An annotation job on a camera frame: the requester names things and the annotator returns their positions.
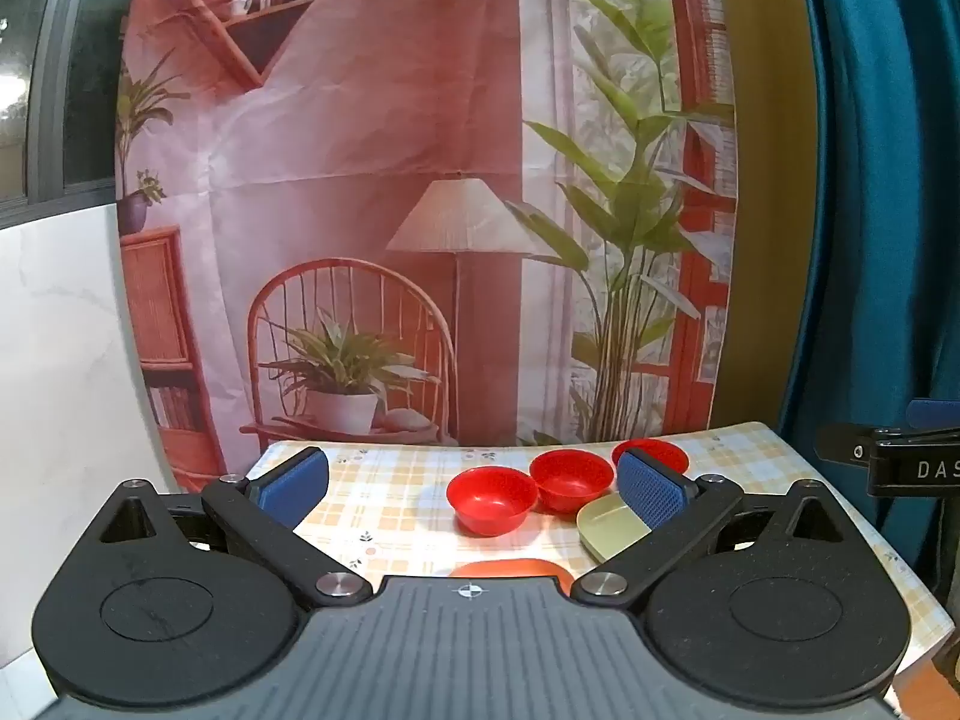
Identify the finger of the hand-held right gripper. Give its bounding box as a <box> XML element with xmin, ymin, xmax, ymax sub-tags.
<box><xmin>816</xmin><ymin>424</ymin><xmax>912</xmax><ymax>464</ymax></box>
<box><xmin>905</xmin><ymin>399</ymin><xmax>960</xmax><ymax>433</ymax></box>

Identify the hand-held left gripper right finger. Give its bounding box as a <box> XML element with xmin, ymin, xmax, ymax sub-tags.
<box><xmin>571</xmin><ymin>446</ymin><xmax>854</xmax><ymax>608</ymax></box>

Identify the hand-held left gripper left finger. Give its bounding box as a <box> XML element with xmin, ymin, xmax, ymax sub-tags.
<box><xmin>88</xmin><ymin>446</ymin><xmax>374</xmax><ymax>610</ymax></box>

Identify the green plastic plate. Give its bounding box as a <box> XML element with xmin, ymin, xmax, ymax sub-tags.
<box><xmin>576</xmin><ymin>493</ymin><xmax>655</xmax><ymax>563</ymax></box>

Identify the orange plastic plate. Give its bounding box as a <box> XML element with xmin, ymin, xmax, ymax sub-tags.
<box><xmin>448</xmin><ymin>558</ymin><xmax>572</xmax><ymax>581</ymax></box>

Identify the red plastic bowl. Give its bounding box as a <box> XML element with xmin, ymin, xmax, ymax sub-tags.
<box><xmin>611</xmin><ymin>438</ymin><xmax>691</xmax><ymax>476</ymax></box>
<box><xmin>529</xmin><ymin>449</ymin><xmax>617</xmax><ymax>515</ymax></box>
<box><xmin>446</xmin><ymin>466</ymin><xmax>541</xmax><ymax>539</ymax></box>

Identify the checked floral tablecloth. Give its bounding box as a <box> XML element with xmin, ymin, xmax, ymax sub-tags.
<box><xmin>247</xmin><ymin>420</ymin><xmax>957</xmax><ymax>691</ymax></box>

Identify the teal curtain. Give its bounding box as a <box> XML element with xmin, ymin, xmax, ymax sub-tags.
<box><xmin>772</xmin><ymin>0</ymin><xmax>960</xmax><ymax>616</ymax></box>

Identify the printed room backdrop cloth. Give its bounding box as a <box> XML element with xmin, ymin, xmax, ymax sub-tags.
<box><xmin>112</xmin><ymin>0</ymin><xmax>740</xmax><ymax>496</ymax></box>

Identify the dark window frame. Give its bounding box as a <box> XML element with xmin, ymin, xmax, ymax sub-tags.
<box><xmin>0</xmin><ymin>0</ymin><xmax>151</xmax><ymax>230</ymax></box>

